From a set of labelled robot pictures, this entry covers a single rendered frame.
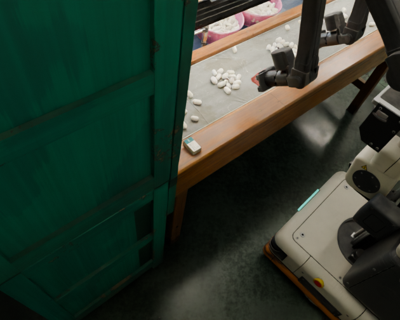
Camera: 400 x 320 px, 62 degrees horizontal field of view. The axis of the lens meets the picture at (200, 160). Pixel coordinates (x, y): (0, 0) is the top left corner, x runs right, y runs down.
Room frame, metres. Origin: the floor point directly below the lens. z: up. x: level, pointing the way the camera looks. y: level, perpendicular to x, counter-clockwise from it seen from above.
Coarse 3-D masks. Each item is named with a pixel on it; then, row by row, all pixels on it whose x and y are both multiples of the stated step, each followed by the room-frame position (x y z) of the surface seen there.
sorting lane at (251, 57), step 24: (336, 0) 1.95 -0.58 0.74; (288, 24) 1.62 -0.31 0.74; (240, 48) 1.35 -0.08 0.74; (264, 48) 1.38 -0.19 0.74; (336, 48) 1.50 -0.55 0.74; (192, 72) 1.12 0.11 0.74; (240, 72) 1.18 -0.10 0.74; (216, 96) 1.01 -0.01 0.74; (240, 96) 1.04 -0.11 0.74; (216, 120) 0.88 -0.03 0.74
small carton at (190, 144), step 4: (184, 140) 0.71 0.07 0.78; (188, 140) 0.72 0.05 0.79; (192, 140) 0.72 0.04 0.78; (184, 144) 0.71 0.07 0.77; (188, 144) 0.70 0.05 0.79; (192, 144) 0.71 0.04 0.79; (196, 144) 0.71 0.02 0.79; (188, 148) 0.69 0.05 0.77; (192, 148) 0.69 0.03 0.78; (196, 148) 0.69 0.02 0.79; (200, 148) 0.70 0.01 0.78; (192, 152) 0.68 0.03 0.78; (196, 152) 0.68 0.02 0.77
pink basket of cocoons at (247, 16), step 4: (272, 0) 1.81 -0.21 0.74; (276, 0) 1.80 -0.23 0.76; (280, 0) 1.78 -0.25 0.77; (276, 4) 1.78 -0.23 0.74; (280, 4) 1.75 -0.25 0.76; (280, 8) 1.71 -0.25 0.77; (244, 12) 1.61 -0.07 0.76; (248, 12) 1.61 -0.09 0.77; (244, 16) 1.62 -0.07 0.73; (248, 16) 1.61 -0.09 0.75; (252, 16) 1.61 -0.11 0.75; (256, 16) 1.60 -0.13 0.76; (260, 16) 1.60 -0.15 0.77; (264, 16) 1.61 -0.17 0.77; (268, 16) 1.61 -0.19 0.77; (272, 16) 1.64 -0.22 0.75; (244, 20) 1.63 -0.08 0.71; (248, 20) 1.62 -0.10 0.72; (256, 20) 1.61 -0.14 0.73; (260, 20) 1.62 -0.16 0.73; (244, 24) 1.64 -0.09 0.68; (248, 24) 1.63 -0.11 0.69; (252, 24) 1.62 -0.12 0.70
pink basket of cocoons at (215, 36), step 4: (236, 16) 1.60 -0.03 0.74; (240, 16) 1.58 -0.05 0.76; (240, 20) 1.56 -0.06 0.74; (240, 24) 1.54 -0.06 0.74; (240, 28) 1.46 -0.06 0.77; (208, 32) 1.40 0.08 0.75; (212, 32) 1.39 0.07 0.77; (216, 32) 1.39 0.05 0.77; (220, 32) 1.39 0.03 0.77; (224, 32) 1.40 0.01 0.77; (228, 32) 1.40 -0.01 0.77; (232, 32) 1.42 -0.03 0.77; (200, 36) 1.44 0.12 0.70; (208, 36) 1.40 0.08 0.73; (212, 36) 1.40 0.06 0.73; (216, 36) 1.40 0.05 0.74; (220, 36) 1.40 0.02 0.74; (224, 36) 1.41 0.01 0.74; (208, 40) 1.41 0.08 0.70; (212, 40) 1.41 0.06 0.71; (216, 40) 1.41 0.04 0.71
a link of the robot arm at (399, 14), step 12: (372, 0) 0.82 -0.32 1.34; (384, 0) 0.80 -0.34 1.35; (396, 0) 0.81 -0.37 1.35; (372, 12) 0.81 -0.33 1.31; (384, 12) 0.79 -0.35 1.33; (396, 12) 0.79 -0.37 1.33; (384, 24) 0.78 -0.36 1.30; (396, 24) 0.77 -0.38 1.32; (384, 36) 0.78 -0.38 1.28; (396, 36) 0.76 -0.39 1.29; (396, 48) 0.74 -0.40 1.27; (396, 60) 0.72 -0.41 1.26; (396, 72) 0.71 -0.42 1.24; (396, 84) 0.70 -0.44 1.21
